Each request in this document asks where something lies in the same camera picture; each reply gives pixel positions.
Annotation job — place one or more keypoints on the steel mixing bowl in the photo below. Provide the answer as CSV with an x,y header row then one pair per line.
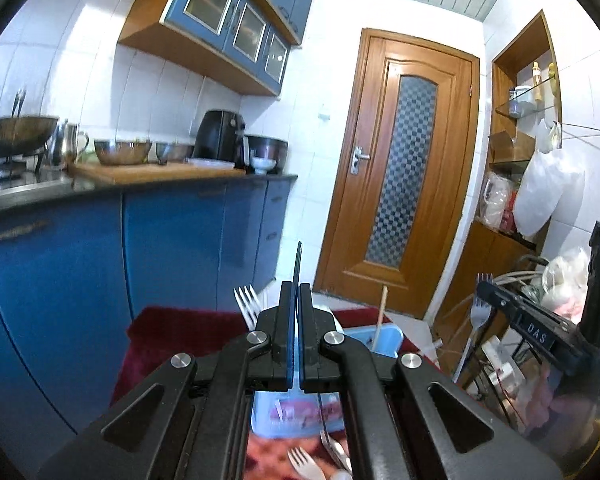
x,y
122,152

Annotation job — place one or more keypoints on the black air fryer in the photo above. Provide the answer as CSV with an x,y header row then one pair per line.
x,y
217,135

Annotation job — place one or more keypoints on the crumpled white plastic bag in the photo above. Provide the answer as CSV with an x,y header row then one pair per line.
x,y
565,270

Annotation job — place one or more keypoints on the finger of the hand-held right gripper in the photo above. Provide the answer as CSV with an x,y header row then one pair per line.
x,y
505,302

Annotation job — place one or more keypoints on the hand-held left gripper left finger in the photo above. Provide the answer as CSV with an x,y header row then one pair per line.
x,y
280,350

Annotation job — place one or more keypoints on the gas stove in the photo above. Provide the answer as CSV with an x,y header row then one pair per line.
x,y
5,170

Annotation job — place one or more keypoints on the wooden door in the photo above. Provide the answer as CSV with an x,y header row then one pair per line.
x,y
375,110

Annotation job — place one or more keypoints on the white plastic fork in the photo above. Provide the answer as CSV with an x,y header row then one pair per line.
x,y
302,462

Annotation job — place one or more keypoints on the large steel fork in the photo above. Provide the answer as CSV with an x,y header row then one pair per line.
x,y
247,305

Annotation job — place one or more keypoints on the wooden chopstick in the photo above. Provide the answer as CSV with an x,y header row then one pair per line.
x,y
380,320

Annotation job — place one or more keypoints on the pink and white bag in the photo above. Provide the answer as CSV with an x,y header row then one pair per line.
x,y
497,205

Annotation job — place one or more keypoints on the wooden cutting board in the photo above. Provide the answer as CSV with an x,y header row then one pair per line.
x,y
145,172

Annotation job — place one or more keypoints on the wooden shelf unit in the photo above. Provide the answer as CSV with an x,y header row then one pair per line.
x,y
500,260

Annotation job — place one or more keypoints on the cardboard box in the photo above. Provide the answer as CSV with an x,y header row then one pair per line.
x,y
505,147

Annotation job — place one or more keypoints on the dark rice cooker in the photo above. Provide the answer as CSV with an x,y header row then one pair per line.
x,y
270,150

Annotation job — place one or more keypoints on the red floral blanket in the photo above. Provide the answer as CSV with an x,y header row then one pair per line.
x,y
180,330

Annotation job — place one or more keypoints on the light blue utensil box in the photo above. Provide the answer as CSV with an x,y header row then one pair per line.
x,y
385,340

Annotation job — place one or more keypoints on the blue base cabinet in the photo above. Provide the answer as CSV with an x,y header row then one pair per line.
x,y
170,240

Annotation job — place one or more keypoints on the white plate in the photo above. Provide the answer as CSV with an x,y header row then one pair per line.
x,y
210,162

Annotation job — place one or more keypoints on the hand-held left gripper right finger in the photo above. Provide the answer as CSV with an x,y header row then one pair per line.
x,y
312,355

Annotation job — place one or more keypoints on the steel pitcher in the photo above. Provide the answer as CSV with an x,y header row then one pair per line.
x,y
67,145

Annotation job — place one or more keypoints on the dark wok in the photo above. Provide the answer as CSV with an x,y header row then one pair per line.
x,y
20,132

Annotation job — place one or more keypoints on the small white bowl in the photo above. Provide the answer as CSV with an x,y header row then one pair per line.
x,y
262,164

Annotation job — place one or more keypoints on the blue wall cabinet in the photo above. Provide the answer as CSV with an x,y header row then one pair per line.
x,y
205,0

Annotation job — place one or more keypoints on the white power strip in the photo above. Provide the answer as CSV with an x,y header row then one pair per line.
x,y
495,355

